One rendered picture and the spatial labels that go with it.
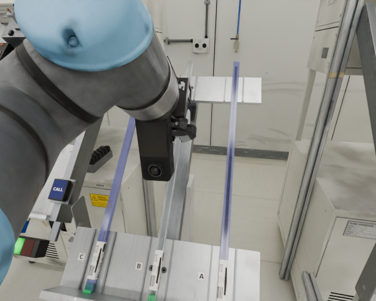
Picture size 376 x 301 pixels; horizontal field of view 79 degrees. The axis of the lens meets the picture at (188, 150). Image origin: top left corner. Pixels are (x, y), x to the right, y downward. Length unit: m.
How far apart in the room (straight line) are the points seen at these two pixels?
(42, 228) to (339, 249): 1.26
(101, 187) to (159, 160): 0.66
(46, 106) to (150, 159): 0.18
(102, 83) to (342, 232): 0.90
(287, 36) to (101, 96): 2.23
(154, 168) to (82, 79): 0.19
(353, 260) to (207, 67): 1.87
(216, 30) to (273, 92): 0.78
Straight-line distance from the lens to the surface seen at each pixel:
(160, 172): 0.33
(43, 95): 0.18
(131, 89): 0.20
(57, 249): 1.38
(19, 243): 0.73
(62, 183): 0.62
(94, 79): 0.18
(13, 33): 1.02
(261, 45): 2.33
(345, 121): 2.64
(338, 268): 1.09
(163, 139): 0.31
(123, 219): 1.03
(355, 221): 0.95
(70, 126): 0.20
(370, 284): 0.67
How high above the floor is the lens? 1.10
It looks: 25 degrees down
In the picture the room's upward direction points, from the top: straight up
